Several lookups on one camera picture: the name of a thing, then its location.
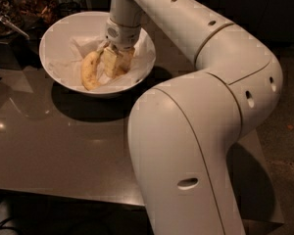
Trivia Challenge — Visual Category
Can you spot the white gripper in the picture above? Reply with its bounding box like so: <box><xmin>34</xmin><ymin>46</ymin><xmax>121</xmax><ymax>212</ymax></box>
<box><xmin>103</xmin><ymin>19</ymin><xmax>141</xmax><ymax>78</ymax></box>

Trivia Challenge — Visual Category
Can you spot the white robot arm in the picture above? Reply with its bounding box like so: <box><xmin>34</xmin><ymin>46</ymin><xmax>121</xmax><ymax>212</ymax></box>
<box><xmin>106</xmin><ymin>0</ymin><xmax>283</xmax><ymax>235</ymax></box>

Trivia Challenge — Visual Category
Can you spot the white ceramic bowl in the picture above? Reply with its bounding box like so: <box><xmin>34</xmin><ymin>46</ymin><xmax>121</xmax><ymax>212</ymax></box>
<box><xmin>38</xmin><ymin>11</ymin><xmax>157</xmax><ymax>99</ymax></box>

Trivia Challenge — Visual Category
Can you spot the snack bowl in background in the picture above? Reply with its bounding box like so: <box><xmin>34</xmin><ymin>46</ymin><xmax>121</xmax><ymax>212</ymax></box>
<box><xmin>16</xmin><ymin>0</ymin><xmax>59</xmax><ymax>25</ymax></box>

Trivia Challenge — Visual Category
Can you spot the white paper napkin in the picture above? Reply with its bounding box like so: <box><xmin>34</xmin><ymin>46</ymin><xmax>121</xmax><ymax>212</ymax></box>
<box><xmin>46</xmin><ymin>23</ymin><xmax>156</xmax><ymax>94</ymax></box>

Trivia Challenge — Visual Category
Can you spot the metal spoon handle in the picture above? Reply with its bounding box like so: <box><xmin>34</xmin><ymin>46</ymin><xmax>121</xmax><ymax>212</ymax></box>
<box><xmin>0</xmin><ymin>16</ymin><xmax>30</xmax><ymax>40</ymax></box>

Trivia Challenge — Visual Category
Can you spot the black cable on floor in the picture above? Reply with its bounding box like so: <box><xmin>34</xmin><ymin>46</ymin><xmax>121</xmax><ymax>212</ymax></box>
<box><xmin>0</xmin><ymin>215</ymin><xmax>24</xmax><ymax>235</ymax></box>

